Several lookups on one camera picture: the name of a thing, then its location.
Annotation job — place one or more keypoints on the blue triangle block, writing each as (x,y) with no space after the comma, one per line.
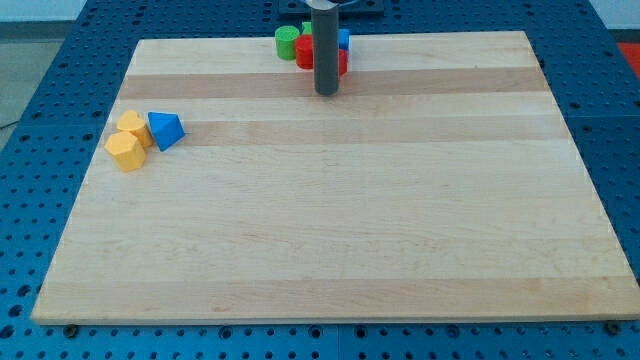
(166,129)

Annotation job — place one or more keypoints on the light wooden board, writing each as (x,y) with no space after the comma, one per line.
(440,184)

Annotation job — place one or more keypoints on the red block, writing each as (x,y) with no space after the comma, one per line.
(304,55)

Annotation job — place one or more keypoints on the blue cube block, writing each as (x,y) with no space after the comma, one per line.
(344,39)

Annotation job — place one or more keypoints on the green cylinder block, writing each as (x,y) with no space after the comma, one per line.
(285,37)

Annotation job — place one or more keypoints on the small green block behind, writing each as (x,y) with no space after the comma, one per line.
(306,28)

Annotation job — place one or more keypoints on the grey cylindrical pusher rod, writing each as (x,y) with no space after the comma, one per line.
(324,18)

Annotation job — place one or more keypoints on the yellow hexagon block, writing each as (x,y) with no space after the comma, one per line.
(126,151)

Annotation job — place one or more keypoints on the yellow heart block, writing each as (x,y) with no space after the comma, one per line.
(131,121)

